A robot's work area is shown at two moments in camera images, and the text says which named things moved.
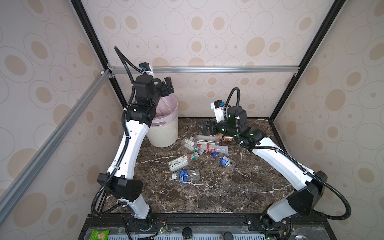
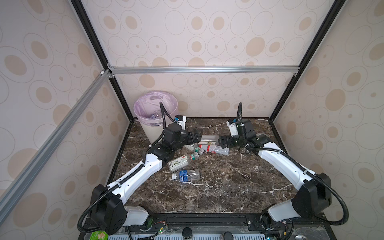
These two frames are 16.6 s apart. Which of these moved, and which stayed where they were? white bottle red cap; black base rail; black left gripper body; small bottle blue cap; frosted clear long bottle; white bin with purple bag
Moved: small bottle blue cap; black left gripper body
Stayed: white bin with purple bag; frosted clear long bottle; white bottle red cap; black base rail
